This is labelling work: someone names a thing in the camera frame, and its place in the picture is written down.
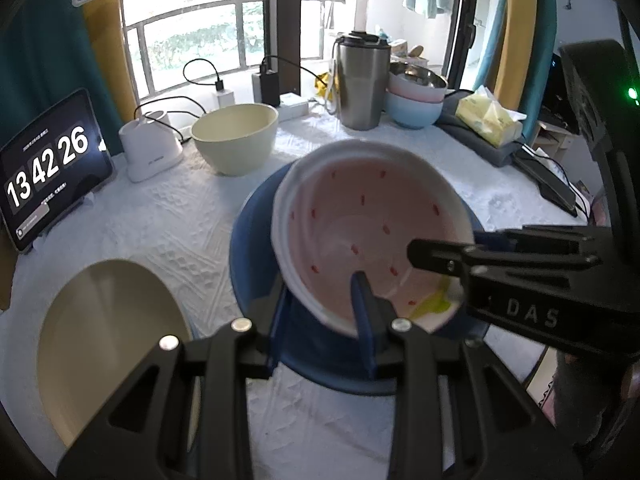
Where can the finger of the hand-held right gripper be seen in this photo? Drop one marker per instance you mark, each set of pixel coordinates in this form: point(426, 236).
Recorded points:
point(440, 255)
point(550, 247)

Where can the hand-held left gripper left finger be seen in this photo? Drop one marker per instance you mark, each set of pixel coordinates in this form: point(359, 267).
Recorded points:
point(277, 320)

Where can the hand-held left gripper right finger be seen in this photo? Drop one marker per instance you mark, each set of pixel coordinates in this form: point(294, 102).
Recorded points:
point(360, 310)

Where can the blue plate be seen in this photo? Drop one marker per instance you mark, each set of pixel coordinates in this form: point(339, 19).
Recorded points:
point(320, 355)

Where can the pink speckled white bowl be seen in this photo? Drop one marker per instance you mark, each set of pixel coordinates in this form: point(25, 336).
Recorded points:
point(360, 200)

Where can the large beige plate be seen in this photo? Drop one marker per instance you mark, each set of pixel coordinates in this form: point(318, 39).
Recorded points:
point(110, 340)

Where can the black flat phone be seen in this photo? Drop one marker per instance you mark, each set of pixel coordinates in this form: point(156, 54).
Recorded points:
point(550, 185)

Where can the grey cloth pouch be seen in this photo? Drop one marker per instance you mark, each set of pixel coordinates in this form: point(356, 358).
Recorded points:
point(480, 147)

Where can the white textured tablecloth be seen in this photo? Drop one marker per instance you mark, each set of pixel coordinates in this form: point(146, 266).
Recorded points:
point(190, 230)

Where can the yellow tissue pack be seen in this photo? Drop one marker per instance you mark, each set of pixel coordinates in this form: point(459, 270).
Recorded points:
point(487, 117)

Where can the light blue bowl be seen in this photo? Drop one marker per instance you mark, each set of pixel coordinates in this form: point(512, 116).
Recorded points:
point(412, 112)

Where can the plain pink bowl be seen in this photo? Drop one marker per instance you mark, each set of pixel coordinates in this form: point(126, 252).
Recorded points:
point(400, 94)

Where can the cream bowl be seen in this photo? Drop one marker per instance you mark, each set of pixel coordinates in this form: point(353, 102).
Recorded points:
point(235, 155)

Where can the stainless steel bowl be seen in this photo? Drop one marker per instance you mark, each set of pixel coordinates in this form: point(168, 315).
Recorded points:
point(417, 77)

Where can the stainless steel tumbler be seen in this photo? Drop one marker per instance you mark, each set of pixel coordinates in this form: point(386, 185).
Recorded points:
point(362, 90)

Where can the yellow plastic bag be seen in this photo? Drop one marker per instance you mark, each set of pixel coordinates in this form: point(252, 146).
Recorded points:
point(324, 87)

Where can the white power adapter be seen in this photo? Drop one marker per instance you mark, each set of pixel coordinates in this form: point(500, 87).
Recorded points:
point(295, 107)

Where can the white desk lamp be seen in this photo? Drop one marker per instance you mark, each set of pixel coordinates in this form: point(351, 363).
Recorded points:
point(150, 155)

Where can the yellow curtain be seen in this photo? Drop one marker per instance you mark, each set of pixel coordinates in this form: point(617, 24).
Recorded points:
point(105, 60)
point(515, 20)

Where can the black power bank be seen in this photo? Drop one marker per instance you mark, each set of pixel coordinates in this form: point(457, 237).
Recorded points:
point(266, 87)

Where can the teal curtain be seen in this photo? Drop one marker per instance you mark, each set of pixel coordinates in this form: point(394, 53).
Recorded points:
point(60, 60)
point(545, 0)

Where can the black tablet with clock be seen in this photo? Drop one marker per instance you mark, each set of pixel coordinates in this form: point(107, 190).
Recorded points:
point(50, 170)

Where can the white wall charger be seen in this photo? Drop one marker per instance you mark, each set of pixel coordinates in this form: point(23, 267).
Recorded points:
point(224, 100)

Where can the dark window frame post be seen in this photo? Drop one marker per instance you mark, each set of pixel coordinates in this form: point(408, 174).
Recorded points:
point(282, 20)

